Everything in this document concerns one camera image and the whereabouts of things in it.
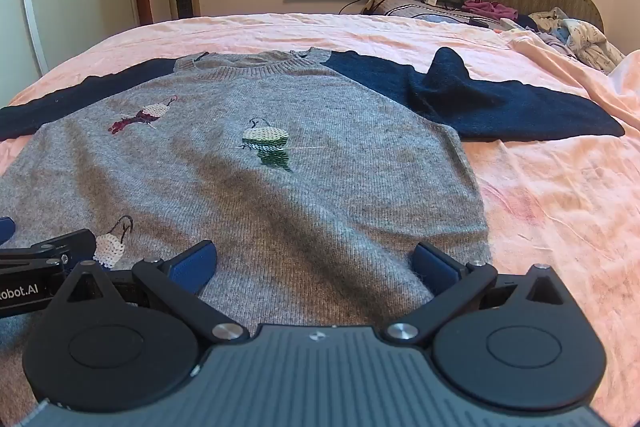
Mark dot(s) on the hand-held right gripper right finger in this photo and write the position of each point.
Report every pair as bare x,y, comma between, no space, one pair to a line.
434,266

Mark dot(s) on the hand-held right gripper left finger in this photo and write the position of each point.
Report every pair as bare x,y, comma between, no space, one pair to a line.
196,264

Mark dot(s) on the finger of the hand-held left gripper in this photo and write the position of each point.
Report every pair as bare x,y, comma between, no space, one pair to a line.
5,231

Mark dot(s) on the grey sweater with navy sleeves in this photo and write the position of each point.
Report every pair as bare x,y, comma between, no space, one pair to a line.
300,207

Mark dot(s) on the pile of light clothes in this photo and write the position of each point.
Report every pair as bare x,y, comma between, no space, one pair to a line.
580,34

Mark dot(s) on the pink bed sheet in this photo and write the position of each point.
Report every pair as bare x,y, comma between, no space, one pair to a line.
550,207

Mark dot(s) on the patterned pillow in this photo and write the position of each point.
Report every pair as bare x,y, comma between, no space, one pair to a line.
410,11

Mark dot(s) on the magenta cloth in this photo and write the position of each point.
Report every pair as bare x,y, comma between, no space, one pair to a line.
492,10

